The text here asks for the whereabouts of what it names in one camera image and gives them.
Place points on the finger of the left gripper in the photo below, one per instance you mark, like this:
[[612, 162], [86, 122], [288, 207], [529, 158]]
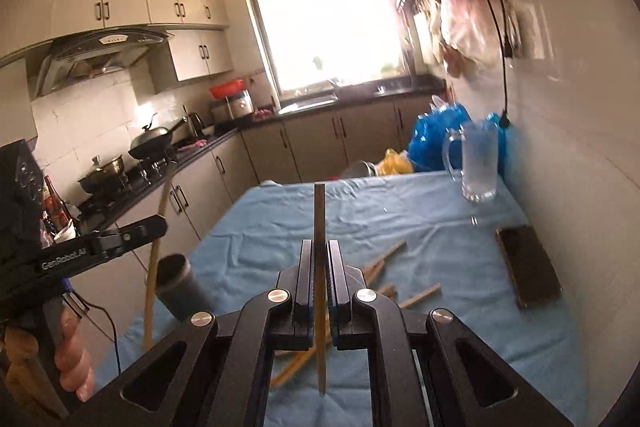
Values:
[[133, 236]]

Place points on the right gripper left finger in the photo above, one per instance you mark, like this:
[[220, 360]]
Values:
[[212, 371]]

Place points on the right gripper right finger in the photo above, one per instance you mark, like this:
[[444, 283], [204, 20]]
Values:
[[427, 369]]

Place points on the pale crossing wooden chopstick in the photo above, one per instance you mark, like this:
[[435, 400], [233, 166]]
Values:
[[320, 284]]

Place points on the lower kitchen cabinets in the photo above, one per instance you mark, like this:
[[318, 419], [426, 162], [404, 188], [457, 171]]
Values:
[[209, 180]]

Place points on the kitchen window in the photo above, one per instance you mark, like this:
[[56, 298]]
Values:
[[310, 46]]

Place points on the person left hand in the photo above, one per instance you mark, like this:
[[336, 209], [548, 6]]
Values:
[[72, 359]]

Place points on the steel pot on stove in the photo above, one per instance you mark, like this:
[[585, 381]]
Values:
[[104, 176]]

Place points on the dark metal utensil holder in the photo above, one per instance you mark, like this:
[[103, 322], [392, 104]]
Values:
[[179, 290]]

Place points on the sauce bottles on counter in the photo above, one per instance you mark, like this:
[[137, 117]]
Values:
[[55, 206]]

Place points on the black wok on stove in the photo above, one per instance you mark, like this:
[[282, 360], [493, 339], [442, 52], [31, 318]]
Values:
[[154, 140]]

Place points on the black smartphone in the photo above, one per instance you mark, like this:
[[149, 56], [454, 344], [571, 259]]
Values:
[[531, 272]]

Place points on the black electric kettle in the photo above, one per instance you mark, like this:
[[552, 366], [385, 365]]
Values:
[[196, 125]]

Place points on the blue towel table cloth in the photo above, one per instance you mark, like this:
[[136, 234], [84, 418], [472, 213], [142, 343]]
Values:
[[449, 242]]

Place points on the steel rice cooker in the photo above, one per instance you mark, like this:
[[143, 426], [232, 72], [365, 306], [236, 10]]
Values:
[[231, 108]]

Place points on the red plastic basin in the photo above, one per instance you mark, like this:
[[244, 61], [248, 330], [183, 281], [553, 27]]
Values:
[[227, 89]]

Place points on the range hood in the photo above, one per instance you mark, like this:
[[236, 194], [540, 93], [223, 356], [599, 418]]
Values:
[[81, 57]]

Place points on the clear glass beer mug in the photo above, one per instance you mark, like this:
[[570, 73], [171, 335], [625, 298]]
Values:
[[478, 174]]

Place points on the metal colander bowl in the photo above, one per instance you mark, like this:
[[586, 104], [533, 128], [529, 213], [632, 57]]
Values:
[[359, 169]]

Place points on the yellow plastic bag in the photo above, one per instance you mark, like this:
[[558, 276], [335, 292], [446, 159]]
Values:
[[393, 164]]

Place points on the blue plastic bag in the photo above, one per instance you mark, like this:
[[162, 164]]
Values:
[[429, 133]]

